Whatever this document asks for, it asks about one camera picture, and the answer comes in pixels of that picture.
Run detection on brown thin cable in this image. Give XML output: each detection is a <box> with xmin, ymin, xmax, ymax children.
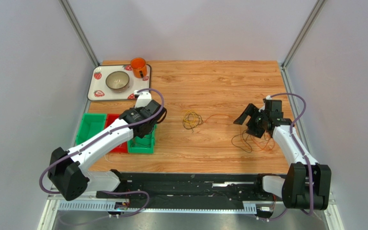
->
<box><xmin>231</xmin><ymin>129</ymin><xmax>272</xmax><ymax>153</ymax></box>

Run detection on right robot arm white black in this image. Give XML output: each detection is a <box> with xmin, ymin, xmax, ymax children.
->
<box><xmin>234</xmin><ymin>99</ymin><xmax>332</xmax><ymax>211</ymax></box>

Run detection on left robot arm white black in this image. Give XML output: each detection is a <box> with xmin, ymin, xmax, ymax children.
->
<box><xmin>44</xmin><ymin>100</ymin><xmax>167</xmax><ymax>201</ymax></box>

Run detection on right green plastic bin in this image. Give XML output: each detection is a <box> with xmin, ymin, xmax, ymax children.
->
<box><xmin>127</xmin><ymin>125</ymin><xmax>157</xmax><ymax>154</ymax></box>

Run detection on green plastic bin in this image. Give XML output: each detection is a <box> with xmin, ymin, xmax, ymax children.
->
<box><xmin>76</xmin><ymin>113</ymin><xmax>107</xmax><ymax>145</ymax></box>
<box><xmin>127</xmin><ymin>125</ymin><xmax>157</xmax><ymax>154</ymax></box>

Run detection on beige ceramic bowl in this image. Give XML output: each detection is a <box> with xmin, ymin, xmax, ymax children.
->
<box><xmin>105</xmin><ymin>71</ymin><xmax>130</xmax><ymax>92</ymax></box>

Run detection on red plastic bin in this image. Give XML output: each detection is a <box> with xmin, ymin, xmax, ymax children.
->
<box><xmin>104</xmin><ymin>114</ymin><xmax>128</xmax><ymax>153</ymax></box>

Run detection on orange mug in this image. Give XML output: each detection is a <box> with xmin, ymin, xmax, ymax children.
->
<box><xmin>130</xmin><ymin>57</ymin><xmax>147</xmax><ymax>78</ymax></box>

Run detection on strawberry pattern white tray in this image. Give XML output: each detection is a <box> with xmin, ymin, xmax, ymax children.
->
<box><xmin>87</xmin><ymin>65</ymin><xmax>151</xmax><ymax>101</ymax></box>

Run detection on left green plastic bin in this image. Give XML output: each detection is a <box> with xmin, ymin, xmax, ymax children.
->
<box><xmin>76</xmin><ymin>113</ymin><xmax>107</xmax><ymax>145</ymax></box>

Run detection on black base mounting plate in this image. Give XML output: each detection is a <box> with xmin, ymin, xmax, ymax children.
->
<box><xmin>96</xmin><ymin>172</ymin><xmax>283</xmax><ymax>209</ymax></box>

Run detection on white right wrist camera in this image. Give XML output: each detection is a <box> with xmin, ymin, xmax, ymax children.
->
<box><xmin>259</xmin><ymin>95</ymin><xmax>272</xmax><ymax>111</ymax></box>

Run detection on slotted aluminium cable rail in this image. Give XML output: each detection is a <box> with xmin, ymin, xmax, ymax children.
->
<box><xmin>57</xmin><ymin>200</ymin><xmax>257</xmax><ymax>214</ymax></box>

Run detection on left aluminium frame post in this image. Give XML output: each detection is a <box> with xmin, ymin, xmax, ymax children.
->
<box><xmin>59</xmin><ymin>0</ymin><xmax>100</xmax><ymax>66</ymax></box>

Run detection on aluminium frame post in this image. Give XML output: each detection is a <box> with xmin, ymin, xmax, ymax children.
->
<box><xmin>281</xmin><ymin>0</ymin><xmax>327</xmax><ymax>70</ymax></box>
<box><xmin>59</xmin><ymin>0</ymin><xmax>100</xmax><ymax>66</ymax></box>

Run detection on right aluminium frame post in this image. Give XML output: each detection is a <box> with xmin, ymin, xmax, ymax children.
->
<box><xmin>281</xmin><ymin>0</ymin><xmax>327</xmax><ymax>70</ymax></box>

